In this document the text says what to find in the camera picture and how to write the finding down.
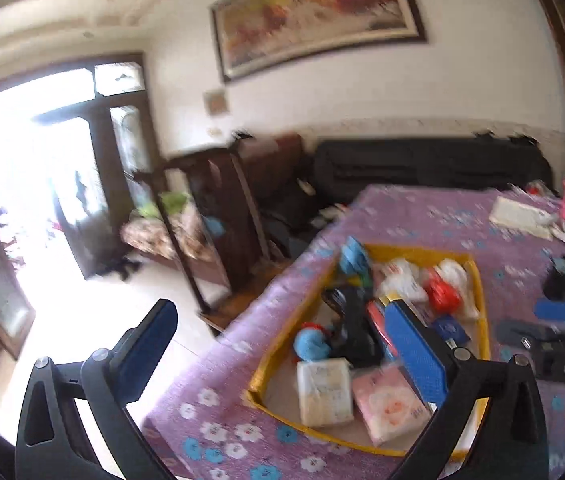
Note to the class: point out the white lemon print tissue pack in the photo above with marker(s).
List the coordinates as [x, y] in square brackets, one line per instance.
[325, 392]

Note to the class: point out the blue yarn ball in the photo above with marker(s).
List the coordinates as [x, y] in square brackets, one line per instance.
[312, 344]
[355, 262]

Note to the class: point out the dark wooden chair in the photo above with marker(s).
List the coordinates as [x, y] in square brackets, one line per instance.
[246, 195]

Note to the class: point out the small blue cloth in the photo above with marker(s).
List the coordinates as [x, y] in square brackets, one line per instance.
[215, 225]

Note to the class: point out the black foil packet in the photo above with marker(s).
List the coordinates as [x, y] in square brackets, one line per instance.
[355, 330]

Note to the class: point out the stack of papers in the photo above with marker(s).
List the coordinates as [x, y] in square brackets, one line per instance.
[517, 215]

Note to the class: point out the white plastic bag red print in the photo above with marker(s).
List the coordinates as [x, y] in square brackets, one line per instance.
[402, 277]

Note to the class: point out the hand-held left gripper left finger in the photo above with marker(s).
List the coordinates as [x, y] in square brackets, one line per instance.
[147, 345]

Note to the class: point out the glass door with wooden frame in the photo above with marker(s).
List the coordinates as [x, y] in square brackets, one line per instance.
[100, 170]

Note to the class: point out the small framed picture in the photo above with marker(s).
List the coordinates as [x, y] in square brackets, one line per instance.
[216, 102]

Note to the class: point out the clear striped plastic bag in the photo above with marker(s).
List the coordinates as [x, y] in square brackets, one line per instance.
[457, 270]

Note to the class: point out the brown wooden armchair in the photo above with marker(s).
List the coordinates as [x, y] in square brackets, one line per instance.
[272, 170]

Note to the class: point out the floral seat cushion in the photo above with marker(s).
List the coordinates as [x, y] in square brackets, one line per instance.
[162, 235]

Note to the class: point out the pink tissue pack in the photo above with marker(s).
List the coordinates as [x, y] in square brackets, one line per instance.
[390, 407]

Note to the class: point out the green cloth on seat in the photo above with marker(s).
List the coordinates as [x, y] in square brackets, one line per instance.
[172, 203]

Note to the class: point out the blue floral tissue pack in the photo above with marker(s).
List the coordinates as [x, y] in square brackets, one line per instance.
[450, 331]

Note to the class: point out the yellow-edged cardboard tray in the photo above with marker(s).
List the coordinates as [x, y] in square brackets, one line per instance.
[482, 300]

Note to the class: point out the large framed painting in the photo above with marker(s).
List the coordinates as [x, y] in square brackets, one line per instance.
[312, 5]

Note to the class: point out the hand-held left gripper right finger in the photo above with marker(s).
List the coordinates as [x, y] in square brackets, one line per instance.
[417, 350]

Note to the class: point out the pair of black shoes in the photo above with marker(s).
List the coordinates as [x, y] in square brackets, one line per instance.
[122, 267]

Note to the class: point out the black sofa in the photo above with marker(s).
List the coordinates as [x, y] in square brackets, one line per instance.
[412, 165]

